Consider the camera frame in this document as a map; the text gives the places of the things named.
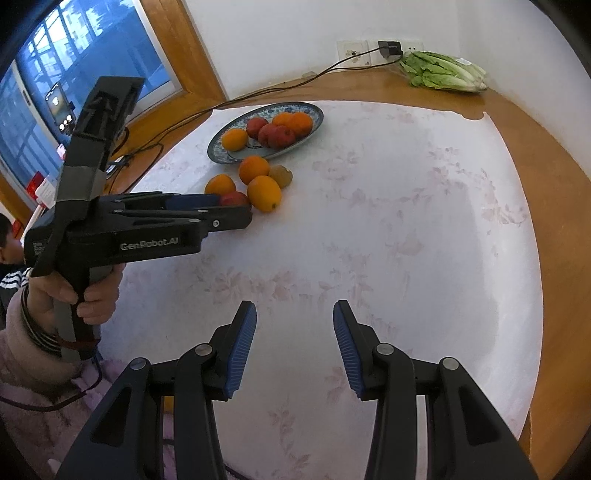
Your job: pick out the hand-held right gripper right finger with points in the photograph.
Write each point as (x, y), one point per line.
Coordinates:
(348, 353)

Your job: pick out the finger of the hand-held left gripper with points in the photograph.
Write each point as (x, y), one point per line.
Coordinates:
(194, 201)
(231, 218)

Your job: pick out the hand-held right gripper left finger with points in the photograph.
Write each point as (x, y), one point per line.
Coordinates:
(240, 353)

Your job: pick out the orange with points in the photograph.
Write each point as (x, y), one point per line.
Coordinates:
(254, 170)
(281, 119)
(302, 124)
(220, 183)
(235, 140)
(264, 194)

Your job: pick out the blue patterned porcelain plate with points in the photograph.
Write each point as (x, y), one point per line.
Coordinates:
(217, 154)

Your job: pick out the large red apple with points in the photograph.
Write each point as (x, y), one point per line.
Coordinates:
(283, 137)

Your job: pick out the person's left forearm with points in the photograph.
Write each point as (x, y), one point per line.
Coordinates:
(27, 378)

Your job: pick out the person's left hand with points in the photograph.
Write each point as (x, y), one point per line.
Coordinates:
(99, 300)

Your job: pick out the brownish green kiwi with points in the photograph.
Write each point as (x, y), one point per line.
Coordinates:
(280, 176)

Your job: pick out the red white box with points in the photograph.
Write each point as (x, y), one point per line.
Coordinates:
(42, 189)

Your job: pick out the white floral tablecloth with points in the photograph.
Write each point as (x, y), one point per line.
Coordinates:
(369, 230)

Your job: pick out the phone on stand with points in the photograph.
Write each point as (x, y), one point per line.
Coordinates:
(60, 106)

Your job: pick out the glass window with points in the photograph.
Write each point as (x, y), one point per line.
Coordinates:
(92, 37)

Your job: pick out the black plug-in charger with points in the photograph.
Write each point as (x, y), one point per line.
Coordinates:
(389, 49)

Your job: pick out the bagged green lettuce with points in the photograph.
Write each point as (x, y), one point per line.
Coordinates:
(443, 71)

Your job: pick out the wooden window frame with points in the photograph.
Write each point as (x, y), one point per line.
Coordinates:
(184, 46)

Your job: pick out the white wall socket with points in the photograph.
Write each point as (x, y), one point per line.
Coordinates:
(353, 50)
(412, 47)

